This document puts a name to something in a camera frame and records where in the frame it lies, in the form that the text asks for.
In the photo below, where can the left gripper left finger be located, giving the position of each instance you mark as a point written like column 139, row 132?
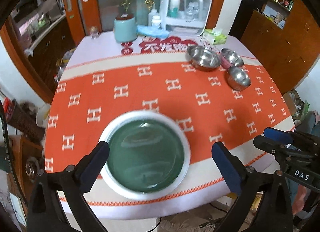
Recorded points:
column 45, row 211

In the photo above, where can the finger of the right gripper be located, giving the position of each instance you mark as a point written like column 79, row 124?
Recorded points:
column 273, row 147
column 277, row 135

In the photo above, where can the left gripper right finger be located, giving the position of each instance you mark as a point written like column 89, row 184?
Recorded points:
column 274, row 211

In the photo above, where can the small steel bowl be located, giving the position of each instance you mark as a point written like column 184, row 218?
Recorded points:
column 237, row 78

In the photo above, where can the pink steel bowl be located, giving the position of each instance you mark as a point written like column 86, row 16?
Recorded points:
column 230, row 58

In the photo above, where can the large steel bowl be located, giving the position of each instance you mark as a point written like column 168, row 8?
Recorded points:
column 202, row 58

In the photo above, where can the green plate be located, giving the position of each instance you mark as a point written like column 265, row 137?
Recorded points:
column 145, row 156

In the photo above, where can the large white plate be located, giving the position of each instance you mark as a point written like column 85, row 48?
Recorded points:
column 144, row 115

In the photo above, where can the person right hand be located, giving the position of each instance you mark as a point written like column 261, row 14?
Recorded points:
column 298, row 203

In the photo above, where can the cardboard box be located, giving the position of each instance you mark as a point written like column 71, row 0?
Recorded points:
column 297, row 107

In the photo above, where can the wooden cabinet shelf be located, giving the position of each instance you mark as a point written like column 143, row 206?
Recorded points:
column 284, row 36

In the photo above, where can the red basket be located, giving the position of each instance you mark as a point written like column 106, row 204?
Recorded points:
column 8, row 106

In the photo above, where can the green tissue pack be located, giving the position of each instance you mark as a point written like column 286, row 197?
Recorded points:
column 214, row 36

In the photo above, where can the orange H pattern tablecloth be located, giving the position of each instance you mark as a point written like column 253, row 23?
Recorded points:
column 105, row 79

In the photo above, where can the white storage box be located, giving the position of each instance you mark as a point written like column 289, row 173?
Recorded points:
column 184, row 16

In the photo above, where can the blue face mask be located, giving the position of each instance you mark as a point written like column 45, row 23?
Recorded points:
column 152, row 31

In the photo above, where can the white pill bottle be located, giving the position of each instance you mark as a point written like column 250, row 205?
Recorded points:
column 156, row 21

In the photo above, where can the white squeeze bottle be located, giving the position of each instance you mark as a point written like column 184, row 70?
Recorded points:
column 152, row 13

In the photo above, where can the teal canister brown lid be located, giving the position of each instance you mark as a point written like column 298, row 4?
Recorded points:
column 125, row 28

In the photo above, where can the small glass jar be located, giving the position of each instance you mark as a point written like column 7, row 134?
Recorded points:
column 94, row 31

